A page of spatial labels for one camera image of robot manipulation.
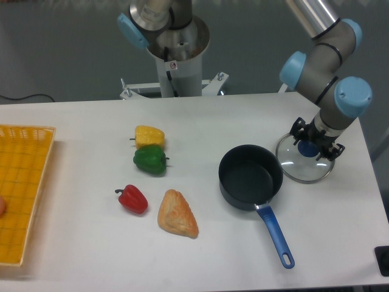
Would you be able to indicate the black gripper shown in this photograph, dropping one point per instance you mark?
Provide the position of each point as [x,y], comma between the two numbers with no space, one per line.
[319,137]

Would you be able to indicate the glass lid blue knob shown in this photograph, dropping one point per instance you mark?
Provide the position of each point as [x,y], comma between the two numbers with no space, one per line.
[301,160]

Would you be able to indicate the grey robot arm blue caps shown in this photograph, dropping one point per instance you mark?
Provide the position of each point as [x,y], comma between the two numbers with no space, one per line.
[312,75]

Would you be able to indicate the black object at table edge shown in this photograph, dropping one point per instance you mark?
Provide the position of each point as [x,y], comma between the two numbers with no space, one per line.
[382,255]

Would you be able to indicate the toy puff pastry turnover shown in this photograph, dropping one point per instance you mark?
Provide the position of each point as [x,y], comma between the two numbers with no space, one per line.
[175,215]

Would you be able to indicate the green toy bell pepper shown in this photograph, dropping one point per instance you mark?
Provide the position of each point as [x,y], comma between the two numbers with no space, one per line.
[151,159]

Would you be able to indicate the yellow toy bell pepper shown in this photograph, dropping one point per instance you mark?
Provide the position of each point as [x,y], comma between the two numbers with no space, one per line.
[146,135]

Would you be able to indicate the red toy bell pepper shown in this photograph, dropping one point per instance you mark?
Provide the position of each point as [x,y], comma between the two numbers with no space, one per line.
[132,199]

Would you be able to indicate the yellow woven basket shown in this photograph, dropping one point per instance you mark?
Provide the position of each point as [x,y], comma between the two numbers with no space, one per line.
[25,152]

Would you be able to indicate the dark saucepan blue handle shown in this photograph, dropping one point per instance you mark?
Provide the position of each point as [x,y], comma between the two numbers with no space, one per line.
[249,177]

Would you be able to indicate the white metal base frame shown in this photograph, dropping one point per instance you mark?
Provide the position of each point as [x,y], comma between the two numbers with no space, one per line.
[210,87]

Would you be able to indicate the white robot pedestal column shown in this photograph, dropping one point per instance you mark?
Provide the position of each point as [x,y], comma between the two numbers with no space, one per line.
[178,55]

